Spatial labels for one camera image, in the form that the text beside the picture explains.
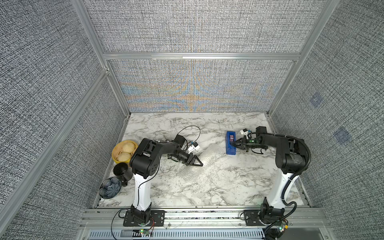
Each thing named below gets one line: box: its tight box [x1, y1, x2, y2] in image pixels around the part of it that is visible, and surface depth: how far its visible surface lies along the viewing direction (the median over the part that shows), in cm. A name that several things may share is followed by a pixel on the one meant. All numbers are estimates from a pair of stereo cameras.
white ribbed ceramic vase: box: [202, 152, 226, 166], surface depth 90 cm
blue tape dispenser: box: [226, 131, 237, 155], surface depth 99 cm
